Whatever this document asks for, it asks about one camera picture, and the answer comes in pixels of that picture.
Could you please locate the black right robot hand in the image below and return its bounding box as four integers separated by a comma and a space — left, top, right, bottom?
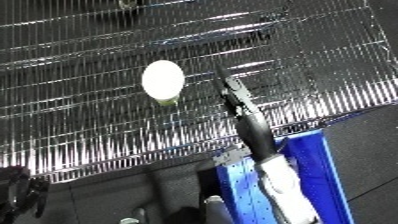
211, 60, 283, 163

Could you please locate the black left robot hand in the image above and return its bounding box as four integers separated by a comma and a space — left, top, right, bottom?
0, 165, 54, 223

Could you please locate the white paper cup green band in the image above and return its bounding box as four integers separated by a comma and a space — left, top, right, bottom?
140, 59, 187, 107

